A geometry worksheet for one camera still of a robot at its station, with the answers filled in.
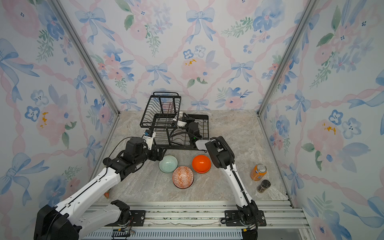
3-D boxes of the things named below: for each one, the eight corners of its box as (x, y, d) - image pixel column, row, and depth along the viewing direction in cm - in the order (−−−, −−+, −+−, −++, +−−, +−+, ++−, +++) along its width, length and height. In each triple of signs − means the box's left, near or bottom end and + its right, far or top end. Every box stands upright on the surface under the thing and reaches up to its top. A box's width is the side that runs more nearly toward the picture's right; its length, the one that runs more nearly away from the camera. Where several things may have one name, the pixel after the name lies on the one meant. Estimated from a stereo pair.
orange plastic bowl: (192, 175, 89) (192, 171, 84) (192, 160, 96) (192, 155, 91) (210, 175, 89) (211, 171, 84) (209, 160, 96) (210, 155, 91)
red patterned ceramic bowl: (172, 190, 84) (171, 186, 79) (174, 170, 91) (173, 166, 86) (193, 190, 84) (193, 186, 79) (193, 170, 91) (193, 166, 86)
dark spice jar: (257, 192, 83) (264, 187, 76) (255, 185, 86) (262, 179, 78) (264, 192, 83) (272, 187, 76) (262, 185, 86) (269, 179, 78)
